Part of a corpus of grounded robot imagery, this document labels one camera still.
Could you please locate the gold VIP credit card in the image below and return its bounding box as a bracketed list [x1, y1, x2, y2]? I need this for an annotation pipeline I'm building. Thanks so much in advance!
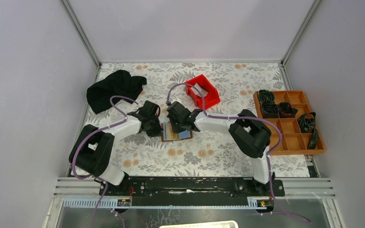
[163, 123, 179, 141]

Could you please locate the brown leather card holder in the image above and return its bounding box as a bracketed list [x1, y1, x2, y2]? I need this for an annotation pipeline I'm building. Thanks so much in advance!
[161, 123, 193, 142]

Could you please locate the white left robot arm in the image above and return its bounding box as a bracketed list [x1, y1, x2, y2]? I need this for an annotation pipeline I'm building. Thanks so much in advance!
[68, 101, 163, 195]

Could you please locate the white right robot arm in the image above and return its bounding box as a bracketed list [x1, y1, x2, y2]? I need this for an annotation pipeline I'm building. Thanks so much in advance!
[166, 101, 273, 196]

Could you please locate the red plastic bin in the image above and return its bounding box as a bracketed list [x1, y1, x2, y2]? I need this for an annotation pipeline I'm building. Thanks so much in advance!
[185, 75, 221, 109]

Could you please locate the black cloth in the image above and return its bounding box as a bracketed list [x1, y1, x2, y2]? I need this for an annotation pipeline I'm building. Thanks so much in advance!
[86, 70, 147, 114]

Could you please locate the floral table mat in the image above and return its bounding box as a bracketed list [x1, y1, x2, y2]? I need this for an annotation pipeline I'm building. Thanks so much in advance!
[70, 62, 311, 178]

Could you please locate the dark rolled tie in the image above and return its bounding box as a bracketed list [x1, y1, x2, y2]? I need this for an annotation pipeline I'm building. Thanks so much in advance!
[261, 102, 279, 118]
[279, 102, 298, 118]
[258, 89, 275, 105]

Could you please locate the orange compartment tray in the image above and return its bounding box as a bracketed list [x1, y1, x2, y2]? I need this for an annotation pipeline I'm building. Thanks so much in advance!
[253, 90, 326, 155]

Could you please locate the dark patterned tie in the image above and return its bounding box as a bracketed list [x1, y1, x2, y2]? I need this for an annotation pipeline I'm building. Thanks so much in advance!
[297, 112, 319, 150]

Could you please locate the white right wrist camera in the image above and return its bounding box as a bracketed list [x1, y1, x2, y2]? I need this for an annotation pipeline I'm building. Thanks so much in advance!
[171, 98, 182, 104]

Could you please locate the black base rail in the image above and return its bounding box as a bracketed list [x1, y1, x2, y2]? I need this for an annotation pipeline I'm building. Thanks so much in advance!
[99, 176, 285, 207]

